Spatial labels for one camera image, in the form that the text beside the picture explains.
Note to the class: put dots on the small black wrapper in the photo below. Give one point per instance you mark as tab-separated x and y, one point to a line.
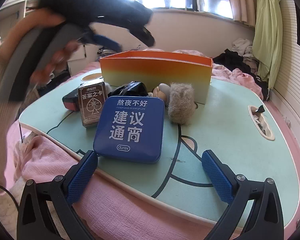
260	109

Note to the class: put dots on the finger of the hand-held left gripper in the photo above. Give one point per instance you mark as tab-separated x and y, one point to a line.
102	40

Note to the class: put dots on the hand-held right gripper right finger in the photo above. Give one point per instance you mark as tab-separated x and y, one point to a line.
217	177

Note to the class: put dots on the person's left hand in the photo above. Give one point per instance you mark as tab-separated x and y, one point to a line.
45	20

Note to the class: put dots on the brown playing card box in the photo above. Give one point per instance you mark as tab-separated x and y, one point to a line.
91	105

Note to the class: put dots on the white bedside cabinet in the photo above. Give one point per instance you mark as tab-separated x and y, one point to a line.
82	55

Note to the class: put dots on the black red small case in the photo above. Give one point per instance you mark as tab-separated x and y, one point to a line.
70	101

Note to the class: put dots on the small vinyl doll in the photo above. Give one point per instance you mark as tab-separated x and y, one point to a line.
161	91

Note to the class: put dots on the brown furry pouch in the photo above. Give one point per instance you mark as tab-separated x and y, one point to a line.
181	105

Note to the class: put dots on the pile of black clothes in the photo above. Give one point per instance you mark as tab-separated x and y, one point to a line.
230	60

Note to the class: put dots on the light green hanging garment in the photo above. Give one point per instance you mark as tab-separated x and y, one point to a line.
267	30

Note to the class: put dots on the dark cloth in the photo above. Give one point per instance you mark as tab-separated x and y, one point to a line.
102	7

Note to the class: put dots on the blue metal tin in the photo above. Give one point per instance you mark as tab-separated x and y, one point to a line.
130	130

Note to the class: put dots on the pile of white clothes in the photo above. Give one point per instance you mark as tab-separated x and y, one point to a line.
242	46

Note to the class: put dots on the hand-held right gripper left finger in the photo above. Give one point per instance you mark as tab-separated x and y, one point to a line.
81	177

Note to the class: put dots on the white louvred closet doors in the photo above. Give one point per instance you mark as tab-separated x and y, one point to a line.
292	80

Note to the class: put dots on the cream curtain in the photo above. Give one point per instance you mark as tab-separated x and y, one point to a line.
242	0

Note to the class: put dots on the cartoon printed desktop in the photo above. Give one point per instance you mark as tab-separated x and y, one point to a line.
227	135

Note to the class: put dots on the orange yellow cardboard box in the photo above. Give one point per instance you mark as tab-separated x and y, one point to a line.
155	72

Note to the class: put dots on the pink fleece blanket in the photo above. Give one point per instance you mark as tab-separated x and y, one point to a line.
45	160

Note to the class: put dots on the person's left forearm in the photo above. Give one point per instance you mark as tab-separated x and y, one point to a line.
0	130

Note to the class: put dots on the black plastic bag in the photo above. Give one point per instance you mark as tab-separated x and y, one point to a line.
135	88

